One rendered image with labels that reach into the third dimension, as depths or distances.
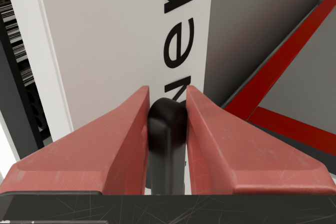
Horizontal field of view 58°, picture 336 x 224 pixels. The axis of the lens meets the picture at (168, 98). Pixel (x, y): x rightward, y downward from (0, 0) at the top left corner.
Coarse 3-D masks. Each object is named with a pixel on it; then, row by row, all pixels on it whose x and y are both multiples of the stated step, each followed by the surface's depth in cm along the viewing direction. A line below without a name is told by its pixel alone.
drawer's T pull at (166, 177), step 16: (160, 112) 11; (176, 112) 11; (160, 128) 11; (176, 128) 11; (160, 144) 12; (176, 144) 12; (160, 160) 12; (176, 160) 12; (160, 176) 13; (176, 176) 13; (160, 192) 13; (176, 192) 14
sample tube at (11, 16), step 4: (0, 4) 18; (4, 4) 18; (8, 4) 19; (0, 8) 18; (4, 8) 18; (8, 8) 19; (12, 8) 19; (4, 12) 18; (8, 12) 19; (12, 12) 19; (4, 16) 18; (8, 16) 19; (12, 16) 19; (4, 20) 19; (8, 20) 19
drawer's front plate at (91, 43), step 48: (48, 0) 9; (96, 0) 11; (144, 0) 13; (192, 0) 16; (48, 48) 10; (96, 48) 12; (144, 48) 14; (192, 48) 18; (48, 96) 12; (96, 96) 12; (144, 192) 19
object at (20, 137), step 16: (0, 48) 14; (0, 64) 14; (0, 80) 15; (0, 96) 15; (16, 96) 16; (0, 112) 15; (16, 112) 16; (16, 128) 16; (16, 144) 17; (32, 144) 18; (16, 160) 17; (0, 176) 17
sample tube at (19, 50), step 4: (16, 44) 20; (20, 44) 20; (12, 48) 20; (16, 48) 20; (20, 48) 20; (24, 48) 20; (16, 52) 20; (20, 52) 20; (24, 52) 20; (16, 56) 20; (20, 56) 20; (24, 56) 20; (16, 60) 20; (20, 60) 20
